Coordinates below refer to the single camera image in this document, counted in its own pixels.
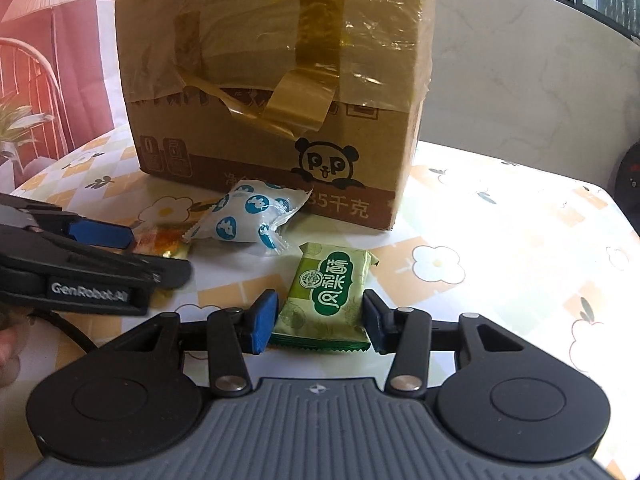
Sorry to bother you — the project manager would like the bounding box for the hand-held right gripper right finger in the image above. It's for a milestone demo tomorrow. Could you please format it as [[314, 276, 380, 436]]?
[[362, 290, 522, 397]]

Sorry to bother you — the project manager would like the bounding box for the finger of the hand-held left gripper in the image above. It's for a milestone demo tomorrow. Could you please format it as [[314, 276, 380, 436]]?
[[0, 192, 136, 252], [0, 225, 194, 292]]

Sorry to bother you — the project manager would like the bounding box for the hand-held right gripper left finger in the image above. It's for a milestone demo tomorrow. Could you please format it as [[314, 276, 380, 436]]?
[[124, 289, 279, 397]]

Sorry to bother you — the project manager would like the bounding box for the yellow orange candy packet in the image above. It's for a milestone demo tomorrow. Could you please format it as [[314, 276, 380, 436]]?
[[132, 226, 194, 307]]

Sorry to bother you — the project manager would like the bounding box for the small green snack packet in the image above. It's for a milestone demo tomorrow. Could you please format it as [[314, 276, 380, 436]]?
[[272, 241, 380, 356]]

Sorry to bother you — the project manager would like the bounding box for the taped cardboard box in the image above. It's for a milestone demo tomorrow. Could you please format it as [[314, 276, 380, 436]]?
[[115, 0, 441, 233]]

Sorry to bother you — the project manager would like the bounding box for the person's left hand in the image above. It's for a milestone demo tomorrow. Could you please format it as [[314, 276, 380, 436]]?
[[0, 325, 21, 387]]

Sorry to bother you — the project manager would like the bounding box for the white blue dotted snack packet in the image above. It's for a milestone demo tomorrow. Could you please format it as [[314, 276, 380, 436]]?
[[182, 179, 315, 256]]

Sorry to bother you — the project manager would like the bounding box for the black cable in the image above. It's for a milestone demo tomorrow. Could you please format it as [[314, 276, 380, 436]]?
[[27, 310, 103, 358]]

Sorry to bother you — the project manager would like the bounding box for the printed wall cloth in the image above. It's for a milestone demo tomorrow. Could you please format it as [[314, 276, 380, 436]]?
[[0, 0, 132, 181]]

